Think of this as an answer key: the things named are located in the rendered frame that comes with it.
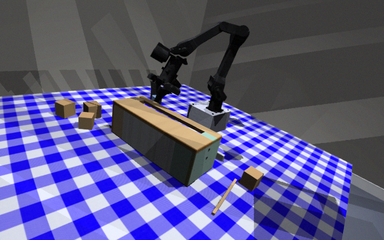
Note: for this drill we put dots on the brown long thin bar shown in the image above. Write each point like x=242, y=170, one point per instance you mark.
x=223, y=198

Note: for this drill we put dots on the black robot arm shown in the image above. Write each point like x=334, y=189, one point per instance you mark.
x=216, y=83

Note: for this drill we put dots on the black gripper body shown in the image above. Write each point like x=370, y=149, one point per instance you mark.
x=165, y=79

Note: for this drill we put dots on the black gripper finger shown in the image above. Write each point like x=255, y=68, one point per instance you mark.
x=161, y=93
x=154, y=89

